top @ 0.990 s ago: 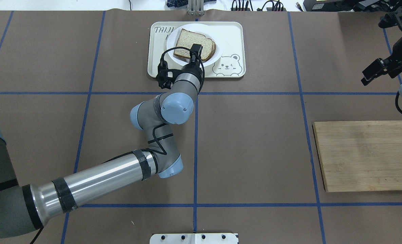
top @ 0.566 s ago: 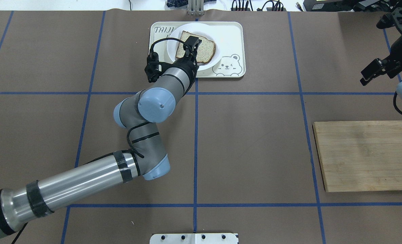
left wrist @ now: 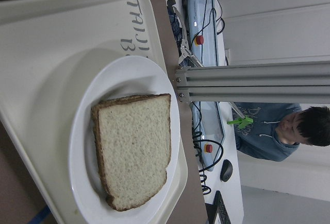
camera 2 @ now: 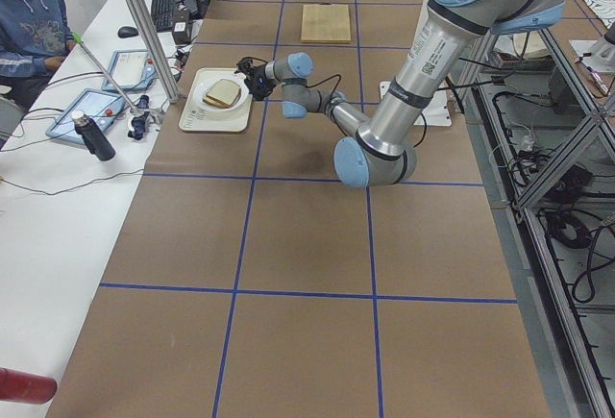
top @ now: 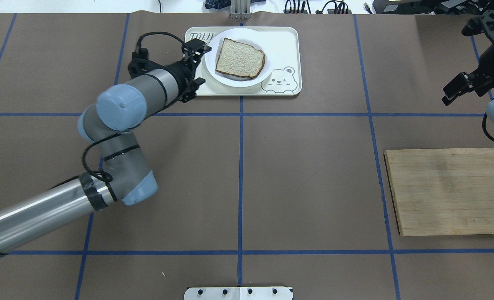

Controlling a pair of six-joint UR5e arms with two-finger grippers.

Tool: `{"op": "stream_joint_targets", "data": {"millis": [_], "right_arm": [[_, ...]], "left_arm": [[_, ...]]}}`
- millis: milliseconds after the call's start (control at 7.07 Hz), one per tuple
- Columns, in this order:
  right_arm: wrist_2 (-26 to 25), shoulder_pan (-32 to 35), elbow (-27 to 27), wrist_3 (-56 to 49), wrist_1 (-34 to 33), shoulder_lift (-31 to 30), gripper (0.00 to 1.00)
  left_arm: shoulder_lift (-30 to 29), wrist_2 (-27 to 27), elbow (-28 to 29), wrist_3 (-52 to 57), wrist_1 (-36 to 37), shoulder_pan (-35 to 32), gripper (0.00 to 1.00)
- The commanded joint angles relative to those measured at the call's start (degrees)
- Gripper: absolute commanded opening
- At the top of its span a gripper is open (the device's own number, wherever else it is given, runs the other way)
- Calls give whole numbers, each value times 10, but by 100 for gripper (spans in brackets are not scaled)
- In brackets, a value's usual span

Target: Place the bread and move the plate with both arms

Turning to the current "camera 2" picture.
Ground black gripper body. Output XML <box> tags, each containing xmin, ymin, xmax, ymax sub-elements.
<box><xmin>236</xmin><ymin>57</ymin><xmax>277</xmax><ymax>101</ymax></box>

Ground plain bread slice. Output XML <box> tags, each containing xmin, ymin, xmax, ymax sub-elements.
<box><xmin>202</xmin><ymin>79</ymin><xmax>241</xmax><ymax>105</ymax></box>

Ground white round plate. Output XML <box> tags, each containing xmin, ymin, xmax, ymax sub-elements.
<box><xmin>189</xmin><ymin>76</ymin><xmax>249</xmax><ymax>112</ymax></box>

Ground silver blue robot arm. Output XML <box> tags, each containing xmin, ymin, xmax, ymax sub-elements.
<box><xmin>237</xmin><ymin>0</ymin><xmax>564</xmax><ymax>188</ymax></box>

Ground bread slice under egg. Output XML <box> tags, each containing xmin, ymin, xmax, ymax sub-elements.
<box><xmin>202</xmin><ymin>97</ymin><xmax>232</xmax><ymax>109</ymax></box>

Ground wooden cutting board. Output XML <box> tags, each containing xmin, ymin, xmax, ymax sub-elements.
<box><xmin>301</xmin><ymin>4</ymin><xmax>352</xmax><ymax>44</ymax></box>

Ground cream bear serving tray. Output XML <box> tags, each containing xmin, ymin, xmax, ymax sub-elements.
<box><xmin>179</xmin><ymin>67</ymin><xmax>252</xmax><ymax>133</ymax></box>

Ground black keyboard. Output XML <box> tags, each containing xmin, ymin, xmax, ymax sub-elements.
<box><xmin>150</xmin><ymin>0</ymin><xmax>178</xmax><ymax>32</ymax></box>

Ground upper blue teach pendant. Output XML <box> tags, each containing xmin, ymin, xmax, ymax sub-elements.
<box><xmin>107</xmin><ymin>49</ymin><xmax>158</xmax><ymax>92</ymax></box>

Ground blue teach pendant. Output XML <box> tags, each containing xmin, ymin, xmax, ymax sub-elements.
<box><xmin>107</xmin><ymin>49</ymin><xmax>158</xmax><ymax>92</ymax></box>
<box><xmin>45</xmin><ymin>87</ymin><xmax>129</xmax><ymax>148</ymax></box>

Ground dark blue folded umbrella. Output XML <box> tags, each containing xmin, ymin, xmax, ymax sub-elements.
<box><xmin>128</xmin><ymin>95</ymin><xmax>150</xmax><ymax>140</ymax></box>

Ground black computer mouse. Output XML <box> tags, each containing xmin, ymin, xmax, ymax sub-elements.
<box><xmin>117</xmin><ymin>26</ymin><xmax>139</xmax><ymax>38</ymax></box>

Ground lower blue teach pendant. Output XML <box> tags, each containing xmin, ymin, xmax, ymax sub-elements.
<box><xmin>45</xmin><ymin>87</ymin><xmax>129</xmax><ymax>148</ymax></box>

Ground black water bottle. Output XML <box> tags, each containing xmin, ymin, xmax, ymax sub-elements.
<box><xmin>70</xmin><ymin>110</ymin><xmax>115</xmax><ymax>161</ymax></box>

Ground person in blue hoodie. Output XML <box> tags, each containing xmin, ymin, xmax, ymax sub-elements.
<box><xmin>1</xmin><ymin>0</ymin><xmax>76</xmax><ymax>109</ymax></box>

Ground red bottle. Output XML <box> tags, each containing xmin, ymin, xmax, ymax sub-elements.
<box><xmin>1</xmin><ymin>367</ymin><xmax>58</xmax><ymax>405</ymax></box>

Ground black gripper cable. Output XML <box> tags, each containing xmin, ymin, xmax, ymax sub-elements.
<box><xmin>305</xmin><ymin>73</ymin><xmax>343</xmax><ymax>97</ymax></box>

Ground aluminium frame post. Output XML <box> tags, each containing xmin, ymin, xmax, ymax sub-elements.
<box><xmin>125</xmin><ymin>0</ymin><xmax>179</xmax><ymax>104</ymax></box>

